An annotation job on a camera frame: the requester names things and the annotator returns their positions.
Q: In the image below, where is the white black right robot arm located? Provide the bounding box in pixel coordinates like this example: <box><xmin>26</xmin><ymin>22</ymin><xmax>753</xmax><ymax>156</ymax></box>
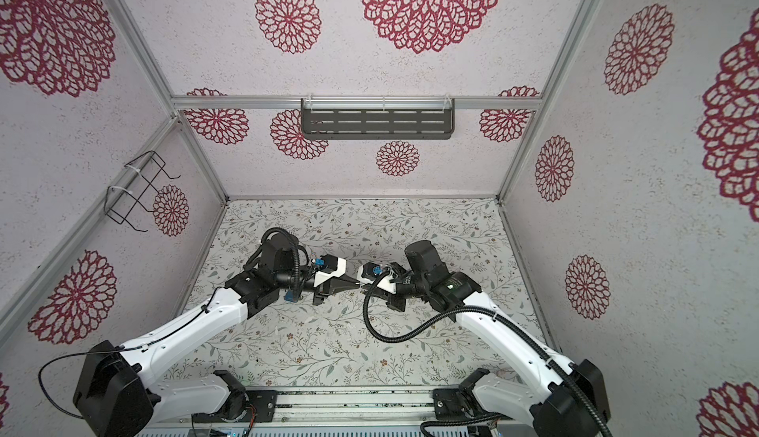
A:
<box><xmin>364</xmin><ymin>240</ymin><xmax>611</xmax><ymax>436</ymax></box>

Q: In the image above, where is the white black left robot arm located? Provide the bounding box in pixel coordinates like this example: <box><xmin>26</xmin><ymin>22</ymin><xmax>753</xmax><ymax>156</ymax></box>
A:
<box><xmin>73</xmin><ymin>235</ymin><xmax>360</xmax><ymax>436</ymax></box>

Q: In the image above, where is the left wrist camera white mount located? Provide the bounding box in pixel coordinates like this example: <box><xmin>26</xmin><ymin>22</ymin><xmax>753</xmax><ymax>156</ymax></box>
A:
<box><xmin>313</xmin><ymin>254</ymin><xmax>347</xmax><ymax>289</ymax></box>

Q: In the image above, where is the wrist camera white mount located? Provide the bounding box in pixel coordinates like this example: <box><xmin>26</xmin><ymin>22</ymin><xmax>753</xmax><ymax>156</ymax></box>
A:
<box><xmin>357</xmin><ymin>262</ymin><xmax>396</xmax><ymax>295</ymax></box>
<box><xmin>313</xmin><ymin>254</ymin><xmax>347</xmax><ymax>289</ymax></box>

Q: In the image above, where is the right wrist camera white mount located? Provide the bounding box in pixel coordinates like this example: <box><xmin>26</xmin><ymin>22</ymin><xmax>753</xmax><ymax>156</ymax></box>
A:
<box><xmin>357</xmin><ymin>262</ymin><xmax>396</xmax><ymax>295</ymax></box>

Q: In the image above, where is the black corrugated left cable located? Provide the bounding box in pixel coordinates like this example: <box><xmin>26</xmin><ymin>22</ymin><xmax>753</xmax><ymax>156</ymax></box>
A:
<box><xmin>242</xmin><ymin>226</ymin><xmax>310</xmax><ymax>299</ymax></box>

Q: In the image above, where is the black corrugated cable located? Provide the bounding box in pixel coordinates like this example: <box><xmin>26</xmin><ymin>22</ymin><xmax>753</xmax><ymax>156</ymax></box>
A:
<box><xmin>242</xmin><ymin>226</ymin><xmax>310</xmax><ymax>299</ymax></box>
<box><xmin>362</xmin><ymin>273</ymin><xmax>615</xmax><ymax>437</ymax></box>

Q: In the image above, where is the black corrugated right cable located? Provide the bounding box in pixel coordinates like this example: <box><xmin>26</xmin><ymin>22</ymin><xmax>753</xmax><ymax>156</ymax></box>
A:
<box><xmin>362</xmin><ymin>273</ymin><xmax>615</xmax><ymax>437</ymax></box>

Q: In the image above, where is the thin black left cable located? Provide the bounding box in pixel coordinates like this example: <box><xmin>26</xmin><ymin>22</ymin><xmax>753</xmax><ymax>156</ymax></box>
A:
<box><xmin>38</xmin><ymin>288</ymin><xmax>217</xmax><ymax>420</ymax></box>

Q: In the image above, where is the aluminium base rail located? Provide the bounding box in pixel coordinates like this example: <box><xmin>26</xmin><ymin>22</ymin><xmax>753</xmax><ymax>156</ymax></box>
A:
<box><xmin>142</xmin><ymin>375</ymin><xmax>603</xmax><ymax>436</ymax></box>

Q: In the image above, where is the dark grey wall shelf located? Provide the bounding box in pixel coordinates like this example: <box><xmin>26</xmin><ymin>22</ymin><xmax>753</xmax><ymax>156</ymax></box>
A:
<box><xmin>300</xmin><ymin>98</ymin><xmax>456</xmax><ymax>140</ymax></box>

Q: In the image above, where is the black wire wall basket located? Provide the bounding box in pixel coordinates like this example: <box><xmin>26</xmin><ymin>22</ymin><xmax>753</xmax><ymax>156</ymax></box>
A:
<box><xmin>103</xmin><ymin>149</ymin><xmax>180</xmax><ymax>233</ymax></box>

